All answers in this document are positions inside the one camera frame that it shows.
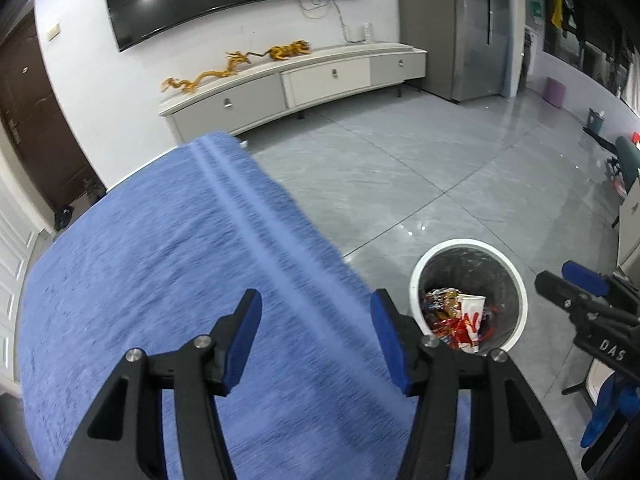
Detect white trash bin black liner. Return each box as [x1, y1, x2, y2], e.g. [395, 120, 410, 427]
[408, 238, 529, 359]

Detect person's right hand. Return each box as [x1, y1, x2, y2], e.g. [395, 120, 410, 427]
[581, 374, 634, 451]

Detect white panelled door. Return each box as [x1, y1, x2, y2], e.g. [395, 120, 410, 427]
[0, 125, 53, 397]

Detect red and white snack packet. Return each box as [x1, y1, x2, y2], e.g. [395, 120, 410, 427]
[449, 293, 487, 354]

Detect white television cabinet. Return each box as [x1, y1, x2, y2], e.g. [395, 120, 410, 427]
[158, 41, 429, 145]

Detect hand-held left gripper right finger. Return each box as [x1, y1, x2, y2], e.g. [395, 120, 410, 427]
[369, 288, 577, 480]

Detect dark brown door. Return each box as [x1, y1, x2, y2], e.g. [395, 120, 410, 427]
[0, 9, 107, 217]

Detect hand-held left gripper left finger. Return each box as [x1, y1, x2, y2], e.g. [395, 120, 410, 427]
[54, 288, 264, 480]

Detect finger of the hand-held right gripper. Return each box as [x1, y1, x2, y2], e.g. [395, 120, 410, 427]
[534, 270, 603, 322]
[561, 259, 640, 307]

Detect long golden dragon figurine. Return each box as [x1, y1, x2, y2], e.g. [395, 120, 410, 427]
[160, 51, 251, 95]

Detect blue blanket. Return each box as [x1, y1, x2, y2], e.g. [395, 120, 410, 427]
[17, 131, 474, 480]

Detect colourful snack packet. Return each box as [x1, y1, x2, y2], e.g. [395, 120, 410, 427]
[420, 287, 461, 337]

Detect white wall cables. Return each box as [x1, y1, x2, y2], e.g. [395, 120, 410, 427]
[299, 0, 367, 42]

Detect green chair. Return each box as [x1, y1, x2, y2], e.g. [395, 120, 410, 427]
[614, 135, 640, 183]

